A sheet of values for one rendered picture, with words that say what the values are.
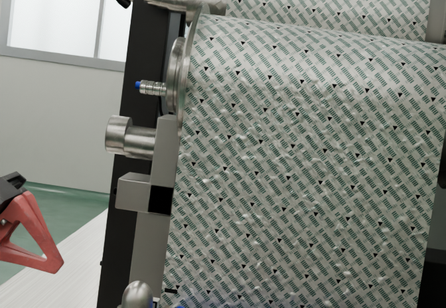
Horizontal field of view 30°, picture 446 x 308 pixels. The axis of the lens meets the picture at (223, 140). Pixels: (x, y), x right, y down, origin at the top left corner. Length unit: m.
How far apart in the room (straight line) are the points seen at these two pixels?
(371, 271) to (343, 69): 0.19
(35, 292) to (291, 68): 0.63
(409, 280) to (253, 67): 0.24
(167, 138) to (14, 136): 5.93
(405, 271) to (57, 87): 5.93
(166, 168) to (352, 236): 0.20
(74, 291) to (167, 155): 0.47
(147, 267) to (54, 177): 5.82
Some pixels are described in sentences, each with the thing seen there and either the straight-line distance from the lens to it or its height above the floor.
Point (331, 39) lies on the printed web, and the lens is 0.79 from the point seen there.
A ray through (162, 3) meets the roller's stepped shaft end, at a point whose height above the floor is 1.33.
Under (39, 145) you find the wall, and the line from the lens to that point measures 6.70.
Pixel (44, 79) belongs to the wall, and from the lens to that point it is 6.65.
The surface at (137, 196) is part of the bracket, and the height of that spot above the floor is 1.12.
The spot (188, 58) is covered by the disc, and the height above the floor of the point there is 1.27.
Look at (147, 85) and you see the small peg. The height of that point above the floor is 1.24.
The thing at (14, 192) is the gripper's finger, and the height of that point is 1.12.
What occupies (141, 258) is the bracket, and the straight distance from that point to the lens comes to 0.88.
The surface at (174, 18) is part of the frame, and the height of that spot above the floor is 1.32.
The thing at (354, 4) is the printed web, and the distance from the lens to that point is 1.00.
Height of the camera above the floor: 1.28
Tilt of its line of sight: 6 degrees down
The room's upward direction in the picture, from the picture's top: 8 degrees clockwise
